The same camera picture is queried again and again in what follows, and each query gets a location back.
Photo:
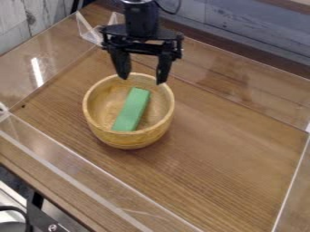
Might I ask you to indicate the clear acrylic corner bracket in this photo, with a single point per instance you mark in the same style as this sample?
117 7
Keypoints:
90 33

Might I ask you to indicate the green rectangular block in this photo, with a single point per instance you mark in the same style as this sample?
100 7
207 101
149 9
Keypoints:
133 110

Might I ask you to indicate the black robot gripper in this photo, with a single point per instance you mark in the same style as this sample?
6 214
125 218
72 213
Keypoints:
142 36

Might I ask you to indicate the clear acrylic tray wall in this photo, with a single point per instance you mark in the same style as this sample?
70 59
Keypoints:
229 169

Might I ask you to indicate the black table clamp bracket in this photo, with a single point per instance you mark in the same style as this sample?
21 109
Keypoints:
42 221

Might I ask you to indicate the brown wooden bowl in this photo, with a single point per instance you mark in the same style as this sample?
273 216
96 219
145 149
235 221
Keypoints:
102 105

